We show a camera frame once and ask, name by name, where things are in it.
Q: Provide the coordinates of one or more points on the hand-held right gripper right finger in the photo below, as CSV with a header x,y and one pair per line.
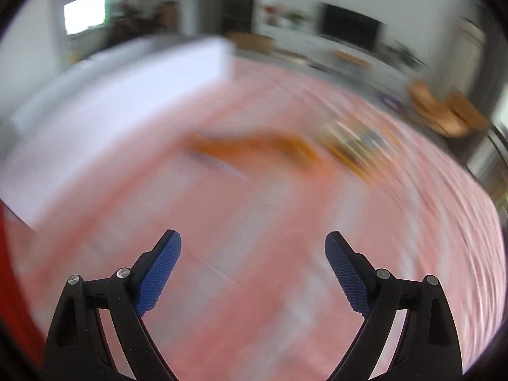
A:
x,y
349,278

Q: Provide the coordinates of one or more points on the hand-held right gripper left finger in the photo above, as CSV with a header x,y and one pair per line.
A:
x,y
158,278

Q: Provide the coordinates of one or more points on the yellow and dark snack packet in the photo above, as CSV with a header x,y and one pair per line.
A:
x,y
353,147

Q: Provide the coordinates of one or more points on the orange sausage packet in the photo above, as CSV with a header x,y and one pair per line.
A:
x,y
258,143

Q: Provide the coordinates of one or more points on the white cardboard box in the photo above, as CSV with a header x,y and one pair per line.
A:
x,y
111,119

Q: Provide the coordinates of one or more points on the orange striped tablecloth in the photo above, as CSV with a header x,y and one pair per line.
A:
x,y
258,214

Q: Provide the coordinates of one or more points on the red clothing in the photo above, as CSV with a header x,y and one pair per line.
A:
x,y
16,285

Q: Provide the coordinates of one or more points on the orange lounge chair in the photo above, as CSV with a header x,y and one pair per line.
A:
x,y
440,111

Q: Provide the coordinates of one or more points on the wooden stool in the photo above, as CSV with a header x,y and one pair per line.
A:
x,y
353,58

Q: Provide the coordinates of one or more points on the large plant in white pot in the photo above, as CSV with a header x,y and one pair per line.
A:
x,y
405,53

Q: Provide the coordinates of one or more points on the white low cabinet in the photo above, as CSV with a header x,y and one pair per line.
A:
x,y
313,47

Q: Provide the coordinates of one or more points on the black television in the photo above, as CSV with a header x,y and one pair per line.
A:
x,y
349,26

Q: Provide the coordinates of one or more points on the covered standing air conditioner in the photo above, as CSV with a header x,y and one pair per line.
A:
x,y
470,55

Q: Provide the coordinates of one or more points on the brown cardboard box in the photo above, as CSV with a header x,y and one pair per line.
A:
x,y
250,41

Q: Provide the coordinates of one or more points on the dark wooden dining chairs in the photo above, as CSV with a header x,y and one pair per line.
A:
x,y
143,22

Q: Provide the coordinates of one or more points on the green plant in vase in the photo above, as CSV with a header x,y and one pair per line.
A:
x,y
297,19

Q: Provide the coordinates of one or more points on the red flowers in vase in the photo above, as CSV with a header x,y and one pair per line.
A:
x,y
274,12

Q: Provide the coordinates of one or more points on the balcony window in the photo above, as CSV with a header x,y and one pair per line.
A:
x,y
83,12

